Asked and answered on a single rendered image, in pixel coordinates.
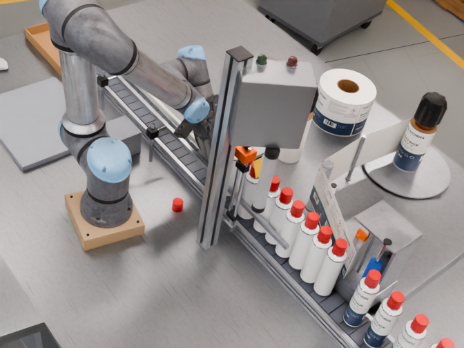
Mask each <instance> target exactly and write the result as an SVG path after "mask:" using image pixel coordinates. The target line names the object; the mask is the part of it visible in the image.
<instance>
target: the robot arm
mask: <svg viewBox="0 0 464 348"><path fill-rule="evenodd" d="M39 9H40V11H41V14H42V15H43V17H44V18H45V19H47V22H48V26H49V31H50V40H51V43H52V45H53V46H54V47H55V48H56V49H58V50H59V58H60V64H61V74H62V80H63V85H64V95H65V101H66V112H65V113H64V115H63V116H62V120H60V121H59V125H58V133H59V136H60V138H61V141H62V142H63V144H64V145H65V146H66V147H67V148H68V150H69V151H70V153H71V154H72V156H73V157H74V158H75V159H76V161H77V163H78V164H79V165H80V166H81V168H82V170H83V171H84V172H85V174H86V177H87V188H86V190H85V192H84V194H83V195H82V197H81V200H80V213H81V216H82V217H83V219H85V221H87V223H89V224H91V225H93V226H96V227H98V228H102V229H111V228H115V227H118V226H121V225H123V224H124V223H126V222H127V221H128V220H129V218H130V217H131V215H132V212H133V201H132V198H131V195H130V193H129V190H128V189H129V182H130V175H131V169H132V159H131V152H130V150H129V149H128V147H127V145H125V143H123V142H122V141H120V140H115V138H112V137H111V136H110V135H109V134H108V133H107V130H106V119H105V115H104V113H103V112H102V110H100V109H99V103H98V94H97V76H96V67H98V68H100V69H102V70H104V71H105V72H107V73H108V74H110V75H112V76H122V77H123V78H125V79H127V80H128V81H130V82H131V83H133V84H135V85H136V86H138V87H140V88H141V89H142V90H145V91H146V92H148V93H149V94H151V95H152V96H154V97H156V98H157V99H159V100H160V101H162V102H164V103H165V104H167V105H169V106H170V107H171V108H174V109H175V110H177V111H178V112H180V113H181V114H182V115H183V117H184V119H183V121H182V122H181V124H180V125H179V126H178V127H177V128H176V130H175V131H174V135H175V136H176V137H178V138H182V139H186V138H187V137H188V136H189V134H190V133H191V131H192V130H193V133H194V137H195V141H196V143H197V145H198V147H199V149H200V150H201V152H202V154H203V156H204V158H205V159H206V161H207V162H209V155H210V151H211V142H212V138H213V129H214V125H215V116H216V112H217V107H218V99H219V97H218V94H215V95H214V94H213V90H212V86H211V81H210V77H209V71H208V67H207V64H206V57H205V54H204V50H203V47H201V46H199V45H193V46H187V47H183V48H180V49H179V50H178V54H179V55H178V58H176V59H172V60H170V61H166V62H163V63H160V64H158V63H157V62H155V61H153V60H152V59H151V58H150V57H148V56H147V55H145V54H144V53H143V52H141V51H140V50H138V49H137V45H136V43H135V42H134V41H133V40H132V39H130V38H129V37H127V36H126V35H125V34H124V32H123V31H122V30H121V29H120V28H119V26H118V25H117V24H116V23H115V22H114V21H113V19H112V18H111V17H110V15H109V14H108V13H107V12H106V11H105V10H104V9H103V8H102V7H101V6H100V5H99V4H98V2H97V1H96V0H39Z"/></svg>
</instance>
